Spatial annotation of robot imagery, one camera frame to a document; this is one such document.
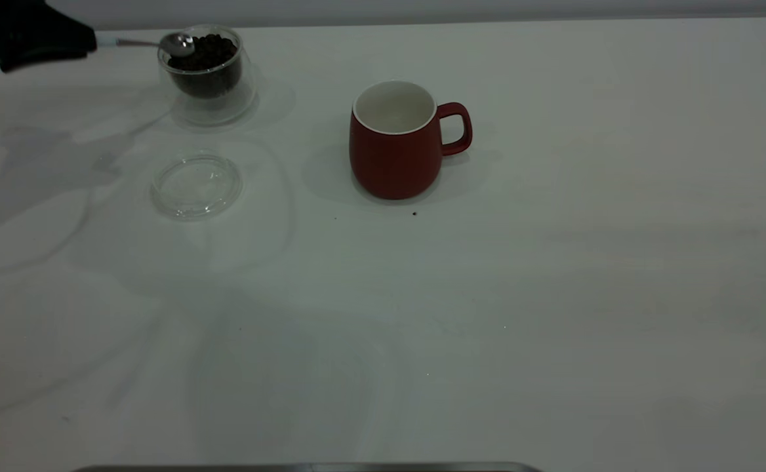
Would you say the spoon with light blue handle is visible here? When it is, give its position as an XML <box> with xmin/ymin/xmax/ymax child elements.
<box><xmin>96</xmin><ymin>33</ymin><xmax>195</xmax><ymax>58</ymax></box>

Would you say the red mug with white inside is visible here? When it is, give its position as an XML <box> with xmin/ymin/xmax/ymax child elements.
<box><xmin>349</xmin><ymin>81</ymin><xmax>473</xmax><ymax>201</ymax></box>

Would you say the dark coffee beans pile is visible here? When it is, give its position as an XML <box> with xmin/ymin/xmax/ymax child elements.
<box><xmin>168</xmin><ymin>34</ymin><xmax>243</xmax><ymax>99</ymax></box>

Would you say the clear glass round lid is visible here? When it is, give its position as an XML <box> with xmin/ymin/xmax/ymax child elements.
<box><xmin>151</xmin><ymin>152</ymin><xmax>244</xmax><ymax>220</ymax></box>

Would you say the clear double-wall glass cup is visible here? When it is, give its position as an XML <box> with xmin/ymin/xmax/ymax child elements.
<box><xmin>157</xmin><ymin>25</ymin><xmax>259</xmax><ymax>127</ymax></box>

